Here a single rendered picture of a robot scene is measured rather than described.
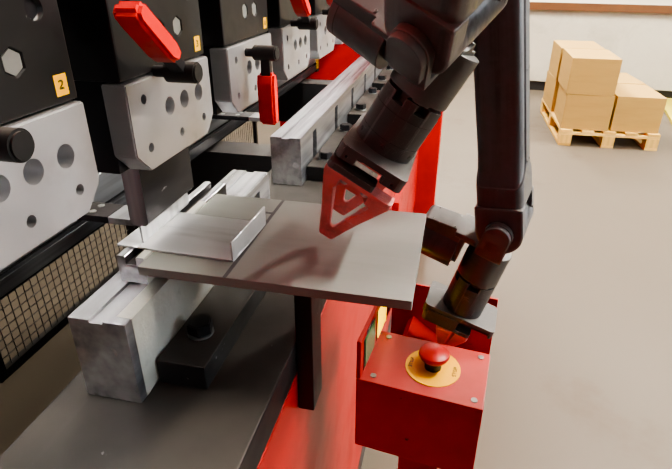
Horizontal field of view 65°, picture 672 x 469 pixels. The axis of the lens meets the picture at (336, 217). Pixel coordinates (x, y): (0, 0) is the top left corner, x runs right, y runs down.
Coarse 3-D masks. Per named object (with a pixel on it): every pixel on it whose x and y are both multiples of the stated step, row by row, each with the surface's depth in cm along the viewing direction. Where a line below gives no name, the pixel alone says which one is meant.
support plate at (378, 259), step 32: (288, 224) 58; (384, 224) 58; (416, 224) 58; (160, 256) 52; (192, 256) 52; (256, 256) 52; (288, 256) 52; (320, 256) 52; (352, 256) 52; (384, 256) 52; (416, 256) 52; (256, 288) 48; (288, 288) 47; (320, 288) 47; (352, 288) 47; (384, 288) 47
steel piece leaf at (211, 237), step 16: (176, 224) 58; (192, 224) 58; (208, 224) 58; (224, 224) 58; (240, 224) 58; (256, 224) 55; (160, 240) 54; (176, 240) 54; (192, 240) 54; (208, 240) 54; (224, 240) 54; (240, 240) 52; (208, 256) 51; (224, 256) 51
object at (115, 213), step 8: (96, 208) 61; (104, 208) 61; (112, 208) 61; (120, 208) 61; (88, 216) 59; (96, 216) 59; (104, 216) 59; (112, 216) 59; (120, 216) 59; (128, 216) 59; (120, 224) 59; (128, 224) 58
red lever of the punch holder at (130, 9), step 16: (128, 16) 36; (144, 16) 37; (128, 32) 38; (144, 32) 38; (160, 32) 39; (144, 48) 40; (160, 48) 40; (176, 48) 41; (176, 64) 43; (192, 64) 44; (176, 80) 44; (192, 80) 44
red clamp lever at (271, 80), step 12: (252, 48) 63; (264, 48) 63; (276, 48) 63; (264, 60) 63; (276, 60) 64; (264, 72) 64; (264, 84) 64; (276, 84) 65; (264, 96) 65; (276, 96) 66; (264, 108) 66; (276, 108) 66; (264, 120) 67; (276, 120) 66
